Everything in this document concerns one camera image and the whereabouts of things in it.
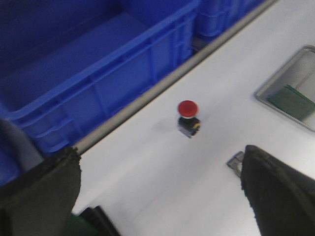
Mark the black slotted board rack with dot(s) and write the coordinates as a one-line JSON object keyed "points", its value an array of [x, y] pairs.
{"points": [[98, 219]]}

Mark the silver metal tray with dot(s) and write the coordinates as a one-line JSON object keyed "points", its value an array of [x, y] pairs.
{"points": [[298, 72]]}

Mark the right blue plastic crate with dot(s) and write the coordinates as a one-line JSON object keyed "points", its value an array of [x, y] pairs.
{"points": [[215, 16]]}

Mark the blue plastic crate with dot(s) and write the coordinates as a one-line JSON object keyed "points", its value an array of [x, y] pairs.
{"points": [[67, 66], [215, 16]]}

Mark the grey metal clamp block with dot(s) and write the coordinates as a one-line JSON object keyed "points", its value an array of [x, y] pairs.
{"points": [[235, 163]]}

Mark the far left green circuit board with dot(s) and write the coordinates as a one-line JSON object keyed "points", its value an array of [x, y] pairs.
{"points": [[77, 226]]}

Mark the green perforated circuit board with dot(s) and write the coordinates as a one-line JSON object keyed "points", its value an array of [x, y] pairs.
{"points": [[292, 102]]}

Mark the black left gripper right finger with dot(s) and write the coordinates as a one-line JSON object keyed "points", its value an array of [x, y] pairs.
{"points": [[282, 198]]}

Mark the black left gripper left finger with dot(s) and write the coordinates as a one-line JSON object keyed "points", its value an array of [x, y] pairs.
{"points": [[39, 202]]}

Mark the metal table edge rail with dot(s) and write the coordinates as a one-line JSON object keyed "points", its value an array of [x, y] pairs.
{"points": [[205, 50]]}

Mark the red emergency stop button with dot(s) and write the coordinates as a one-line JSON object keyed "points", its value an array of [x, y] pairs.
{"points": [[188, 123]]}

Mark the centre blue plastic crate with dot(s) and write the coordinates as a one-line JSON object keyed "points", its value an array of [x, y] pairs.
{"points": [[67, 66]]}

